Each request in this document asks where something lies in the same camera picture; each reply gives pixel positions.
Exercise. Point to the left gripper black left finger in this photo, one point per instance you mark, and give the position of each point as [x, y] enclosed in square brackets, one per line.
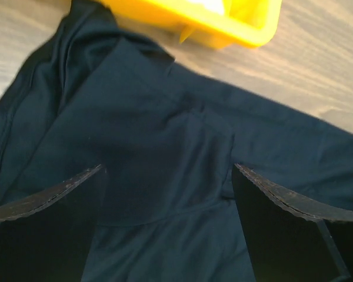
[47, 235]

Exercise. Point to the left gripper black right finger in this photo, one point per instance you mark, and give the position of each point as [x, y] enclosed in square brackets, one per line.
[291, 237]

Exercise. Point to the black t shirt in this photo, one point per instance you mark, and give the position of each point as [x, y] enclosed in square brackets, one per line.
[168, 137]

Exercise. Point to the yellow plastic bin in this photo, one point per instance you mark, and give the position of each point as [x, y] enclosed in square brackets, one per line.
[248, 23]

